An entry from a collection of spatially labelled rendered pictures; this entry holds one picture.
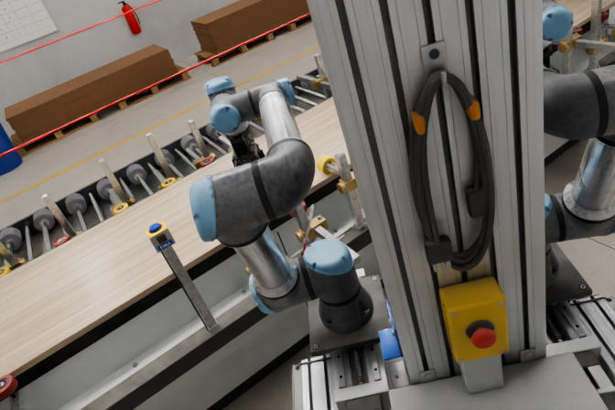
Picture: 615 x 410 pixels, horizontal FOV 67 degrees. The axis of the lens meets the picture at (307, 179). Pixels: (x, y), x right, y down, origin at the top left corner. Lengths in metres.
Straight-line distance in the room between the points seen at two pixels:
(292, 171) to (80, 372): 1.53
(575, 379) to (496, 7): 0.64
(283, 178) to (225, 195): 0.10
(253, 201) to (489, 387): 0.52
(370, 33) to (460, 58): 0.11
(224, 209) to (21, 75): 7.97
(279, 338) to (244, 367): 0.22
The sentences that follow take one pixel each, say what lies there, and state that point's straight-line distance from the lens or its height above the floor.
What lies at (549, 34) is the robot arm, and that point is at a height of 1.60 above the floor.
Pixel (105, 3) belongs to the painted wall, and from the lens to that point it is 8.72.
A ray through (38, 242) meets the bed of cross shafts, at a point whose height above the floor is 0.71.
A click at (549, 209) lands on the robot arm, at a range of 1.23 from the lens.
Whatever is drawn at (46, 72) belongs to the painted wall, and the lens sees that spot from 8.71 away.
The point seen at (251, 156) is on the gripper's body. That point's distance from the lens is 1.33.
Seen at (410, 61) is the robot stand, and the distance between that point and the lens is 0.57.
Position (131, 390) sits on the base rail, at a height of 0.70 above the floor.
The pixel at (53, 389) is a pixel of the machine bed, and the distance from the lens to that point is 2.20.
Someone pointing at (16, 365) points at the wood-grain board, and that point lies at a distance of 2.11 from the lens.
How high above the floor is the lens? 2.04
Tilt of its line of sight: 31 degrees down
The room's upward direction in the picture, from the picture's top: 19 degrees counter-clockwise
